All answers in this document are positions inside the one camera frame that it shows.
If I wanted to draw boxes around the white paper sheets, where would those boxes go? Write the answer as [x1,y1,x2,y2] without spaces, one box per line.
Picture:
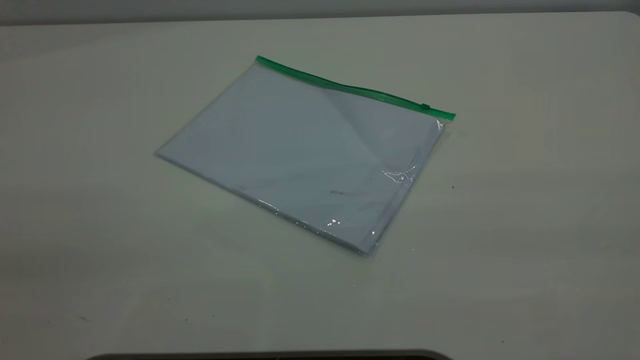
[157,64,444,254]

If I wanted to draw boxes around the clear plastic zipper bag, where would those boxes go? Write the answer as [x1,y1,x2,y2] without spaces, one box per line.
[154,55,457,258]

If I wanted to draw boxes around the dark rounded base edge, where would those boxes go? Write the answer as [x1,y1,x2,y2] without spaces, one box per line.
[85,349,454,360]

